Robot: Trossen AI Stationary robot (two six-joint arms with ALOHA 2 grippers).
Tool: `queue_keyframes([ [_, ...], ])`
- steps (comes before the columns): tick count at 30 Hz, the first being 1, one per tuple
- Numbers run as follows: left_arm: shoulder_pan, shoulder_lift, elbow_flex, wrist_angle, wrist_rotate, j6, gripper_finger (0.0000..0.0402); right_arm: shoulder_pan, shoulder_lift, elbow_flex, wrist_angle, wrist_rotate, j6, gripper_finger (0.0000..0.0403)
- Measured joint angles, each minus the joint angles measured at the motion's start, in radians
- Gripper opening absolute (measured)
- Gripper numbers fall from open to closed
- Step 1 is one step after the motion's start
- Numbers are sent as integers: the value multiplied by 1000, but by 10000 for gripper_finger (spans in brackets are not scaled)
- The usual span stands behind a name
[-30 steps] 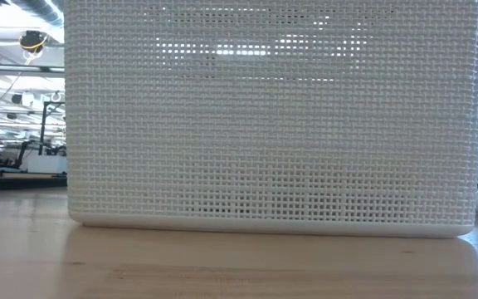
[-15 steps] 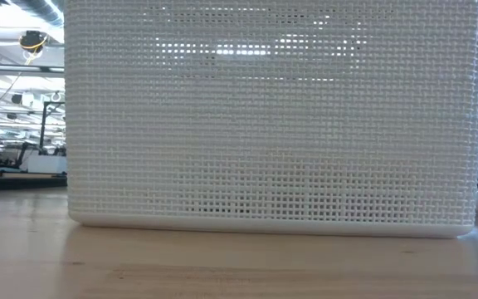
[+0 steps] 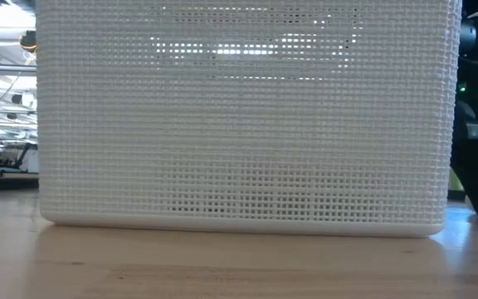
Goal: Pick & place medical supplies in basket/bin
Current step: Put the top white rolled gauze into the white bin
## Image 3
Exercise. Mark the white woven plastic basket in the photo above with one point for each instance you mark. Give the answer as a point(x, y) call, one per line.
point(243, 124)

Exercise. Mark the white background box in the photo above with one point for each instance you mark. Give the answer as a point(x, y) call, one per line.
point(32, 162)

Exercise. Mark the black background table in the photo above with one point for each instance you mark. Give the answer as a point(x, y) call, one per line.
point(11, 182)

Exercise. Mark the yellow black ceiling reel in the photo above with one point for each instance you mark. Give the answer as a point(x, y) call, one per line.
point(29, 40)

